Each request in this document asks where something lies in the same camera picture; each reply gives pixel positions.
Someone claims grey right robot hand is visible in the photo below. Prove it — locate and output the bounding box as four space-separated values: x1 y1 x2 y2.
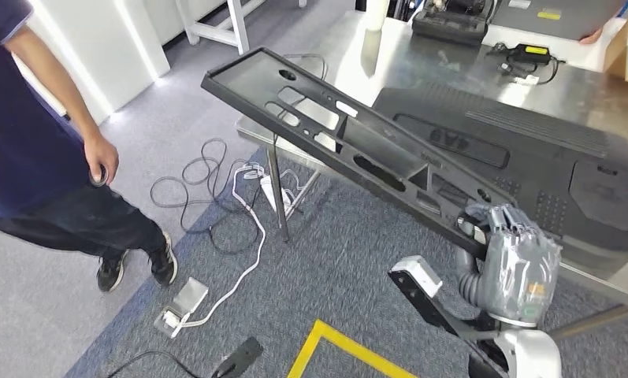
455 203 563 327

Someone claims person's hand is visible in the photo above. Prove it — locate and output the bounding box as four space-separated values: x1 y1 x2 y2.
83 130 121 187
578 28 605 46

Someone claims round grey controller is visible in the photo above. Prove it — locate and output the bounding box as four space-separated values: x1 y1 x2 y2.
89 164 110 187

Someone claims black plastic plate bracket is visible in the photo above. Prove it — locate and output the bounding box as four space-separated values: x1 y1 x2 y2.
200 46 518 261

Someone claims steel workbench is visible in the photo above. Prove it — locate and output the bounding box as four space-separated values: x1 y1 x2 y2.
235 10 628 340

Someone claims white desk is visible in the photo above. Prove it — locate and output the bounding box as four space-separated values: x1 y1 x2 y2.
480 23 628 74

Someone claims grey laptop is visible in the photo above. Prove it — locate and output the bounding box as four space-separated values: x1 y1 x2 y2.
488 0 628 43

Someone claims cardboard box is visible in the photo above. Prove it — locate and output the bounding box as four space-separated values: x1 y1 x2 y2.
603 15 628 87

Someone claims black power adapter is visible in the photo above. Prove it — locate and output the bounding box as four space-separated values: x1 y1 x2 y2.
511 44 552 66

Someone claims person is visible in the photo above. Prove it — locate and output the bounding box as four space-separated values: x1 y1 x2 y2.
0 0 179 293

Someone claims black rubber car mat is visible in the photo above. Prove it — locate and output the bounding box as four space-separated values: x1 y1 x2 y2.
373 83 628 277

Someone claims person's foot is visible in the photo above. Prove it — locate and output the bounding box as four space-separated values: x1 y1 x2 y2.
147 232 179 288
96 250 129 293

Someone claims black power tool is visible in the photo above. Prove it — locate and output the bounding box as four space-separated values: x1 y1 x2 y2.
428 0 489 17

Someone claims black tool case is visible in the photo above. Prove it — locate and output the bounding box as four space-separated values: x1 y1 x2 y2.
411 0 495 47

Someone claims silver floor socket box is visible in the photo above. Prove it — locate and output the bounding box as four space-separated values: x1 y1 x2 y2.
154 277 210 340

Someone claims white power strip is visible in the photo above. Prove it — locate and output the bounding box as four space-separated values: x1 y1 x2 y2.
260 174 294 213

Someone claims white tumbler cup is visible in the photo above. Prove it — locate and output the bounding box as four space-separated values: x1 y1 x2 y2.
362 0 390 32

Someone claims black tangled floor cable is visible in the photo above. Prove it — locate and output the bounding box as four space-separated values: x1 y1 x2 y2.
150 138 273 257

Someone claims black adapter cable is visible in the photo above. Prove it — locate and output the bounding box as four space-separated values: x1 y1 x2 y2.
485 41 567 87

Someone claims white floor cable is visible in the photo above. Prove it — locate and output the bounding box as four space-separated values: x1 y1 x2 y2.
177 161 269 331

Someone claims white metal frame table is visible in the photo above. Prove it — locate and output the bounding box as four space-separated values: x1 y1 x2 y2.
175 0 310 56

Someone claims dark grey bracket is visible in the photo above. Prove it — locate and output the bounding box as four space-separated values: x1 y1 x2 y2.
211 336 265 378

